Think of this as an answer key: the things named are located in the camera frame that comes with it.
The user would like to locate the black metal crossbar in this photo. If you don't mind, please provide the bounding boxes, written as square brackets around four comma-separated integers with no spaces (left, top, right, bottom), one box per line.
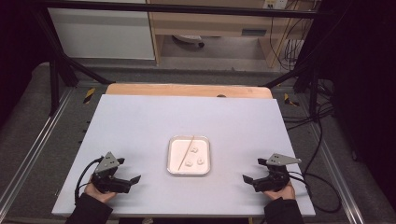
[38,0,326,21]

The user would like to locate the dark curtain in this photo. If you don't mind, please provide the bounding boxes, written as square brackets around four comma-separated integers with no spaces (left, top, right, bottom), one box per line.
[317,0,396,213]
[0,0,52,129]

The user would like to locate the person's left hand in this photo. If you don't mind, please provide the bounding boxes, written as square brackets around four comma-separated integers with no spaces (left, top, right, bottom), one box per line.
[83,176,118,204]

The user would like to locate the white wall socket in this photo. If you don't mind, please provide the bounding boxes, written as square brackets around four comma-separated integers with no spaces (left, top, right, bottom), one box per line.
[262,0,289,10]

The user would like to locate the black metal stand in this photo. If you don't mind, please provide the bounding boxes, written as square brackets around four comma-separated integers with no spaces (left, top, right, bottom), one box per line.
[30,6,117,118]
[262,46,328,121]

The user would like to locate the aluminium rail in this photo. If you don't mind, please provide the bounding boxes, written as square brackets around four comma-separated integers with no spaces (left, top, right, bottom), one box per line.
[306,122,366,224]
[0,88,75,213]

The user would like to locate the black cables on floor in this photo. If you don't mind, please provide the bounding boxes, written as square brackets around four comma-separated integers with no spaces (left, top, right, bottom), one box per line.
[281,78,337,133]

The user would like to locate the white board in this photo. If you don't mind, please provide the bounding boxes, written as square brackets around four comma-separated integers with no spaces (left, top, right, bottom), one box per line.
[50,93,317,218]

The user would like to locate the person's right hand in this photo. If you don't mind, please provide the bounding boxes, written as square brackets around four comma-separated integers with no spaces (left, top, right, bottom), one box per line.
[262,181,296,201]

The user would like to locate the white cabinet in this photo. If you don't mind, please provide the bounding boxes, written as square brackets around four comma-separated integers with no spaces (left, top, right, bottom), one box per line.
[47,0,156,61]

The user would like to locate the right hand-held gripper cable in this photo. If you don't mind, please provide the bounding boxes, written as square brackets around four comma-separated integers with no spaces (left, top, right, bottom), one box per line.
[288,170,342,215]

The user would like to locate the wooden table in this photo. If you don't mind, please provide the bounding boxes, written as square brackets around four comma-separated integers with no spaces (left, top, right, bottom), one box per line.
[105,82,275,100]

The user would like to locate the thin wooden skewer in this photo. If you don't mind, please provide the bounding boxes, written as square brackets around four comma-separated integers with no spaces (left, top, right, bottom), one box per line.
[177,135,196,172]

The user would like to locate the yellow black tape strip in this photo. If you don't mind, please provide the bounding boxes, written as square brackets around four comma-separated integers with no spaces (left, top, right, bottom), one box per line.
[82,87,96,105]
[283,92,301,107]

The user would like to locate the wooden desk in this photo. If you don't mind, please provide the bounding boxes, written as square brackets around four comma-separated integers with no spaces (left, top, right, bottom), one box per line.
[146,0,314,68]

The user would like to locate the square metal tray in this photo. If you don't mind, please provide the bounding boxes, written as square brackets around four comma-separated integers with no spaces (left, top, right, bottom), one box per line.
[166,134,211,177]

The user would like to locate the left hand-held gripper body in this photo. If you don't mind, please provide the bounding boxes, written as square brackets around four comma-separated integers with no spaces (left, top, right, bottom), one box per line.
[92,151,132,194]

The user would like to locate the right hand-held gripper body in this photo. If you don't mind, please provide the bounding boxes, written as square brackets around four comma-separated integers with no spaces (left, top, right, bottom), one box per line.
[253,152,303,193]

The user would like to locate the hanging black cables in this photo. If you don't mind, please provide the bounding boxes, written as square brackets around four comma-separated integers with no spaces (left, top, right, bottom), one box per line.
[268,0,316,72]

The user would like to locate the white chair base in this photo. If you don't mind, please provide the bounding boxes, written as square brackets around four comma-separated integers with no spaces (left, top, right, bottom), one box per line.
[172,34,205,49]

